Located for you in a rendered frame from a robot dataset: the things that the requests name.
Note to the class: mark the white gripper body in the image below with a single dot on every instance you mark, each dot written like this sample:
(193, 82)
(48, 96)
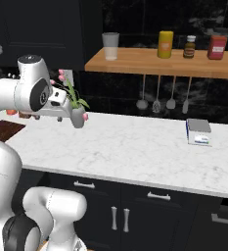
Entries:
(55, 110)

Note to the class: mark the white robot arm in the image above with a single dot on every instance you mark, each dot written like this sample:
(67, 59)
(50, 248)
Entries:
(8, 176)

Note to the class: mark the dark red cutting board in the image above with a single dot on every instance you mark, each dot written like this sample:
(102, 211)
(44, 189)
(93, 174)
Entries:
(8, 129)

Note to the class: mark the small brown food item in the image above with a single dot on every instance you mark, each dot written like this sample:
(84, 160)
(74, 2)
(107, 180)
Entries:
(25, 114)

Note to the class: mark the grey vase with pink flowers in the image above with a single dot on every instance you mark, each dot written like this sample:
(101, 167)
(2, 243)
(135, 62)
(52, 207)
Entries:
(78, 116)

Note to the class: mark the small red food item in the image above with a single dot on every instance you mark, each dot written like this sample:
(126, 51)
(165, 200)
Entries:
(11, 112)

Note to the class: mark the dark drawer front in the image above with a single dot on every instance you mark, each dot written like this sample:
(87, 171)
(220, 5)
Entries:
(164, 204)
(96, 191)

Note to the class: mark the dark upper cupboard door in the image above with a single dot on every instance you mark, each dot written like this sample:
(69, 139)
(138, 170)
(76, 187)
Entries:
(43, 29)

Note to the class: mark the dark cupboard door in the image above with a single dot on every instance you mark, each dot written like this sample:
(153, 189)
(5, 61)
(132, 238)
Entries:
(43, 29)
(100, 222)
(158, 232)

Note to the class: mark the hanging metal ladle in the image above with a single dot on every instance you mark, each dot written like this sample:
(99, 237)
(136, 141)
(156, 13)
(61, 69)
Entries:
(142, 104)

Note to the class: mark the clear drinking glass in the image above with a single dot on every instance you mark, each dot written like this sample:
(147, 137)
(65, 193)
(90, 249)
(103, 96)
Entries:
(110, 45)

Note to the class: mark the hanging metal slotted spoon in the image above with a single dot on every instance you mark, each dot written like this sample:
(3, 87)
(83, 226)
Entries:
(156, 106)

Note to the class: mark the dark lower cupboard door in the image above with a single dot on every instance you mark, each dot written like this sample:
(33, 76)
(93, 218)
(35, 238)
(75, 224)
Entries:
(100, 222)
(158, 232)

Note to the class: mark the hanging metal spatula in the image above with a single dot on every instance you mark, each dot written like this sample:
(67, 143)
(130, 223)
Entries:
(171, 103)

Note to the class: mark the hanging narrow metal turner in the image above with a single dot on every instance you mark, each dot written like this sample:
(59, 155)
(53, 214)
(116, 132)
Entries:
(185, 106)

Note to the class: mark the yellow bottle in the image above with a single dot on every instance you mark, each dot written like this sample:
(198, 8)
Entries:
(165, 45)

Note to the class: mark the white box with grey top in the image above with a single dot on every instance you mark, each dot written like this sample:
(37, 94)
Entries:
(198, 132)

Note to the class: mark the brown jar with white lid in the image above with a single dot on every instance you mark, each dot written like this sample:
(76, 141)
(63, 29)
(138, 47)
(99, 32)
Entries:
(189, 48)

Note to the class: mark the red box with white label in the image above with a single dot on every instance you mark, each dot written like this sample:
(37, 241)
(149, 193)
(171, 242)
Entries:
(217, 47)

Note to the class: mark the dark dishwasher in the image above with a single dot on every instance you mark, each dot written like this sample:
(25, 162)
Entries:
(216, 232)

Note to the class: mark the white wall socket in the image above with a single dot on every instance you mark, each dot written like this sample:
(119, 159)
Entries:
(69, 77)

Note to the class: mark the wooden wall shelf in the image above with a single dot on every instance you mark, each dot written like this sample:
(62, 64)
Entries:
(158, 63)

